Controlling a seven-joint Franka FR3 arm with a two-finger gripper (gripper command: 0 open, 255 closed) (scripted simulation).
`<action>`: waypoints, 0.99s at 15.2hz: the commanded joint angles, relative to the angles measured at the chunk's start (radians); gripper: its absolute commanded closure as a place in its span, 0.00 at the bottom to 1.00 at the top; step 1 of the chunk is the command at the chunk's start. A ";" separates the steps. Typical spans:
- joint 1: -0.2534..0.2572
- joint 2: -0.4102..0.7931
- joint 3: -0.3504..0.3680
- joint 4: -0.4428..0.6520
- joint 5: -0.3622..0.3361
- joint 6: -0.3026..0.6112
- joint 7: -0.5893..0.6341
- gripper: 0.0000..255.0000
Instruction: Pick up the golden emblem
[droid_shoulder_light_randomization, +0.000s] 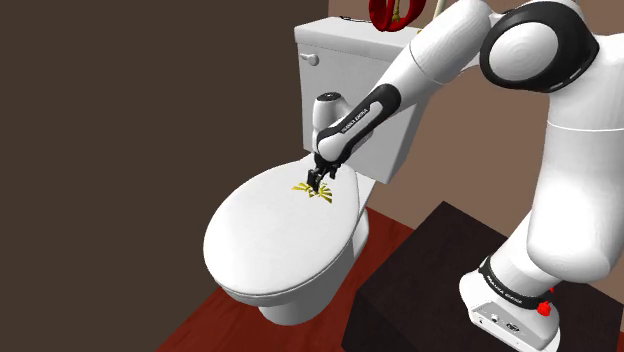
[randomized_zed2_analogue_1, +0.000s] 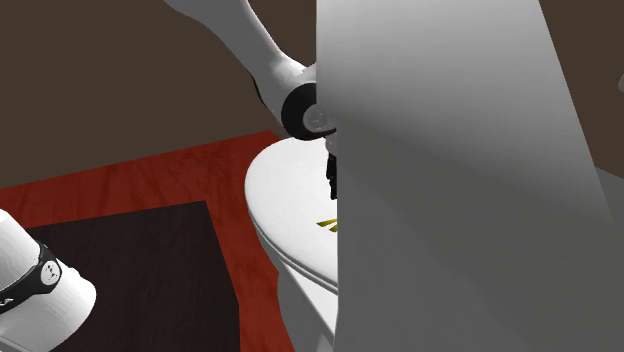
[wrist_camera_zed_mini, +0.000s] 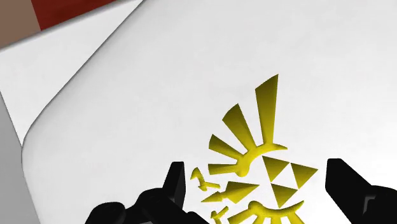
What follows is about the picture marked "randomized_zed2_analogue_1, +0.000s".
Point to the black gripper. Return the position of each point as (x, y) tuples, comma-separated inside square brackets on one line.
[(332, 175)]

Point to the yellow flat object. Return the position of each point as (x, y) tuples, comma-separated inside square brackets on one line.
[(329, 224)]

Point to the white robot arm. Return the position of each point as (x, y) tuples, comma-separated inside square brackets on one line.
[(256, 44)]

